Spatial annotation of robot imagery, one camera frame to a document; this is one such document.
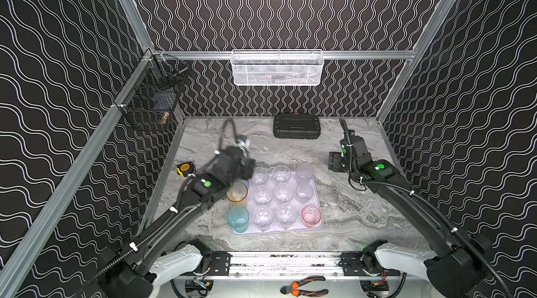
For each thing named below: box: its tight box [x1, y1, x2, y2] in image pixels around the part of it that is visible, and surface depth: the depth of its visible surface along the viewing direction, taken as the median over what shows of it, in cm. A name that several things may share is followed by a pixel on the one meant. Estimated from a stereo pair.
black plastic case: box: [272, 112, 321, 140], surface depth 111 cm
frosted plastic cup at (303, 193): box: [295, 182, 314, 204], surface depth 90 cm
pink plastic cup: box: [301, 204, 322, 229], surface depth 85 cm
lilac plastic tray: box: [232, 172, 324, 236], surface depth 86 cm
